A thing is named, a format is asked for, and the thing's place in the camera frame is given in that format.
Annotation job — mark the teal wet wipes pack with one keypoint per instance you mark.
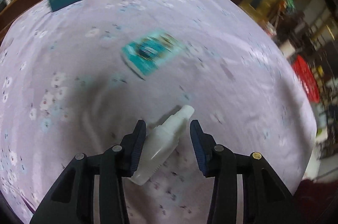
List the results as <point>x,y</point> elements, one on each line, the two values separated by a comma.
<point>148,53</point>

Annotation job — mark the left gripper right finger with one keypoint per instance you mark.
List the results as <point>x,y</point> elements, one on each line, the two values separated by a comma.
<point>266,199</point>

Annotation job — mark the white spray bottle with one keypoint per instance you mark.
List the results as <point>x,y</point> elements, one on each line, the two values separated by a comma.
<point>160,143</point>

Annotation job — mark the red plastic basket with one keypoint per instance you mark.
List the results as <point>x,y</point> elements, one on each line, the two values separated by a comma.
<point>305,76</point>

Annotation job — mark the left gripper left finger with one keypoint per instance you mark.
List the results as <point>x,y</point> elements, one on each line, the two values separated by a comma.
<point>70,198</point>

